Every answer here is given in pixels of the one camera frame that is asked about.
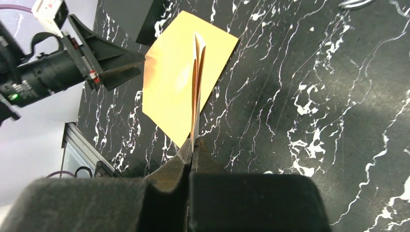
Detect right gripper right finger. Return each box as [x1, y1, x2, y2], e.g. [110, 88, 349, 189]
[189, 138, 331, 232]

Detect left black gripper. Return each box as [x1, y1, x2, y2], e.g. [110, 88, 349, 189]
[16, 14, 145, 102]

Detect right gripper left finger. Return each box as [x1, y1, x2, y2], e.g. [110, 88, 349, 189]
[0, 139, 193, 232]

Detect orange envelope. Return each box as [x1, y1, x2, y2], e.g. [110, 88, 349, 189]
[142, 11, 238, 146]

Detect tan letter paper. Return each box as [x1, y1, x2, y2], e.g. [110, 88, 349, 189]
[190, 32, 206, 152]

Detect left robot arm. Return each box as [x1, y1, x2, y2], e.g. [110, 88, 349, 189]
[0, 14, 145, 121]

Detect silver open-end wrench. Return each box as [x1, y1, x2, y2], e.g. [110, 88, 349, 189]
[338, 0, 374, 10]

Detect aluminium front frame rail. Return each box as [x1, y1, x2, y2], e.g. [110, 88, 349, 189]
[60, 123, 122, 178]

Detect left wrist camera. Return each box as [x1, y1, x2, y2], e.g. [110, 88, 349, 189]
[31, 0, 69, 38]

